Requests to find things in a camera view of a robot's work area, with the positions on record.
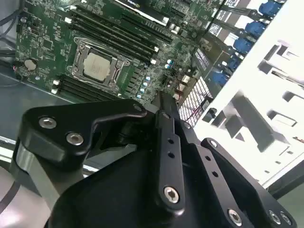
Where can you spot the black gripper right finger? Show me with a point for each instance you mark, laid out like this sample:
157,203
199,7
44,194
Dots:
249,202

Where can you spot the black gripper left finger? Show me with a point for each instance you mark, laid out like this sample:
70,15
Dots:
59,123

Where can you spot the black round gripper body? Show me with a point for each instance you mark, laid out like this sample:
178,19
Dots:
114,202

